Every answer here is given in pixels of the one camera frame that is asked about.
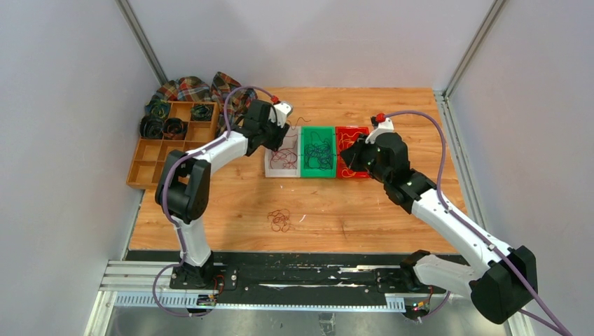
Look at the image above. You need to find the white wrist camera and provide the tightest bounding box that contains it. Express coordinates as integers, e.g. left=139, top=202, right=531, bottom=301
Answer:
left=365, top=113, right=394, bottom=144
left=269, top=95, right=293, bottom=127

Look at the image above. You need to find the plaid cloth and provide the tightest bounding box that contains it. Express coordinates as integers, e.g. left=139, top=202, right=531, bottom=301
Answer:
left=149, top=71, right=258, bottom=124

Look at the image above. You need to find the wooden compartment tray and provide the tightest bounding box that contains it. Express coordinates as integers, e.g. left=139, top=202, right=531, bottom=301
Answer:
left=126, top=101, right=220, bottom=190

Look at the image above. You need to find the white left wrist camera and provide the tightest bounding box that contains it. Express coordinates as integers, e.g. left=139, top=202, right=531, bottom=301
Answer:
left=269, top=95, right=293, bottom=127

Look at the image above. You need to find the yellow cable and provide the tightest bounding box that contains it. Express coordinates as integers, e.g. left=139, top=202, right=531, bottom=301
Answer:
left=338, top=132, right=370, bottom=178

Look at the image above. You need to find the green plastic bin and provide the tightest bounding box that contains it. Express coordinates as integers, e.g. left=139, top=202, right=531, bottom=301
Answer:
left=300, top=126, right=337, bottom=179

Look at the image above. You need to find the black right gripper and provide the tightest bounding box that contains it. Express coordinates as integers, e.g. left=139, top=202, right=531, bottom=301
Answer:
left=340, top=133, right=389, bottom=183

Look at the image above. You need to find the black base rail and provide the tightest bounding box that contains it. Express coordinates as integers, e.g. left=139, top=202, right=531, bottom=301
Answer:
left=99, top=250, right=520, bottom=321

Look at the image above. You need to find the red plastic bin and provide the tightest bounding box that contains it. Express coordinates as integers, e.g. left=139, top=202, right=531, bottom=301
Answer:
left=335, top=126, right=369, bottom=179

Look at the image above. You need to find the white plastic bin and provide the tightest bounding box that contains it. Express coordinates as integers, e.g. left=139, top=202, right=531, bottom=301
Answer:
left=264, top=127, right=301, bottom=178

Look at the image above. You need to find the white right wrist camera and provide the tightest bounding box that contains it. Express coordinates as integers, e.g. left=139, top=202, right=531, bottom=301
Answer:
left=365, top=113, right=394, bottom=144

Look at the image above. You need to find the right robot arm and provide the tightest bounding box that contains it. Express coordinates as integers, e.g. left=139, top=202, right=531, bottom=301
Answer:
left=340, top=133, right=538, bottom=324

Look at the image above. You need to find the blue cable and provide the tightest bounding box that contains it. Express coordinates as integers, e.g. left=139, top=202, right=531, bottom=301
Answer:
left=303, top=132, right=336, bottom=172

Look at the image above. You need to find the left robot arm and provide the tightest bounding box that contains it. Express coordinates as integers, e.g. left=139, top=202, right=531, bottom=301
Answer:
left=155, top=99, right=293, bottom=289

